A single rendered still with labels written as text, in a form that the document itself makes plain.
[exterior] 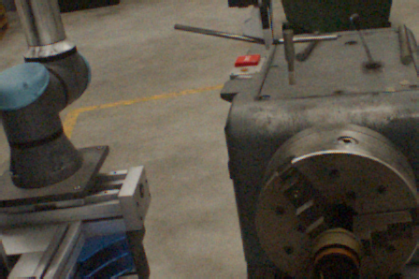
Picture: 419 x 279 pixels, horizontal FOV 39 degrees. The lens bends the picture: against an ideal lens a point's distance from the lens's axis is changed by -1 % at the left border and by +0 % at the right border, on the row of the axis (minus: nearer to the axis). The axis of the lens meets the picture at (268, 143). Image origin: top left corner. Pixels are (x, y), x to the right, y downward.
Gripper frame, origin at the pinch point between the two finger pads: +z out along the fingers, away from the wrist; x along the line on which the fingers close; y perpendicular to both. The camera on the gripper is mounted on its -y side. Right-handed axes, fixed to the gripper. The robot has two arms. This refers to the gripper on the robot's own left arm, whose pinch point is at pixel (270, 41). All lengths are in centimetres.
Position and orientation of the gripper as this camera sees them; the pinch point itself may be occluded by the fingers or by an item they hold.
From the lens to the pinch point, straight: 123.5
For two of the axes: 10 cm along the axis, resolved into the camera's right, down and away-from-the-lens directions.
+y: -9.9, 0.6, 1.4
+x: -1.0, 4.4, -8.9
